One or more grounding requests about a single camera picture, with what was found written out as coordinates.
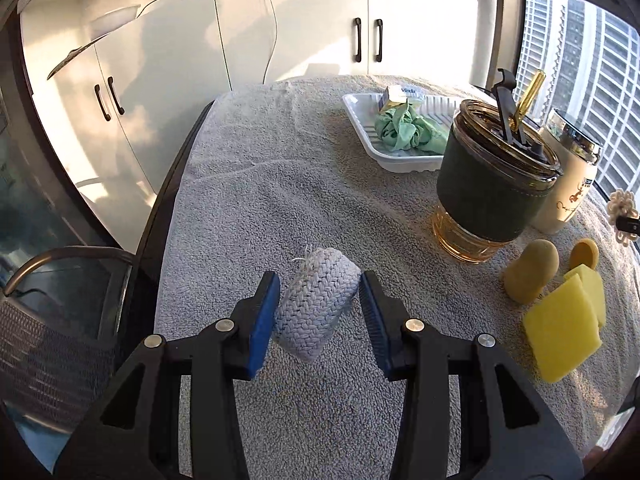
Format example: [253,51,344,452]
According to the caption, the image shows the grey woven band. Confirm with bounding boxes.
[274,248,361,362]

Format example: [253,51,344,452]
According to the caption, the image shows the green fabric scrunchie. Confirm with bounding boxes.
[374,103,449,155]

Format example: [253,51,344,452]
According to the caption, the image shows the dark mesh chair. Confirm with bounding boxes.
[1,246,136,434]

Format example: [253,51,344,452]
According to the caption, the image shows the black cabinet handle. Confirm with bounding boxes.
[372,18,384,63]
[354,18,362,63]
[93,84,112,122]
[106,76,126,115]

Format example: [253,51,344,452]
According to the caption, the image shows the grey terry towel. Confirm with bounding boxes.
[155,76,537,479]

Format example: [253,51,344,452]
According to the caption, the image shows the white ribbed plastic tray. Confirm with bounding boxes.
[343,93,462,174]

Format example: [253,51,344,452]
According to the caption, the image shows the yellow sponge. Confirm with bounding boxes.
[523,275,602,384]
[563,264,606,328]

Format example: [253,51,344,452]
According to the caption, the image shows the white cabinet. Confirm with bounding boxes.
[17,0,478,250]

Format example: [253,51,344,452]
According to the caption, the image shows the amber glass cup green sleeve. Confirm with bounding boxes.
[432,68,562,263]

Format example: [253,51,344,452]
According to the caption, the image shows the clear plastic container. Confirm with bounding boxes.
[89,4,140,40]

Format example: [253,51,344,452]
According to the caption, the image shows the cream knotted rope toy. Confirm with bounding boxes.
[606,190,639,247]

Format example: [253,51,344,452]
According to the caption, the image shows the white mug chrome lid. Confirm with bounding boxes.
[532,108,602,234]

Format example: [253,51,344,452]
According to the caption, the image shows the orange makeup sponge round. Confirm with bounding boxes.
[568,238,600,270]

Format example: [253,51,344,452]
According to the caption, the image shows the white hanging cable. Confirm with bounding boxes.
[255,0,280,85]

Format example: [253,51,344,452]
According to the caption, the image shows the orange makeup sponge tall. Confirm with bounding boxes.
[502,240,560,304]

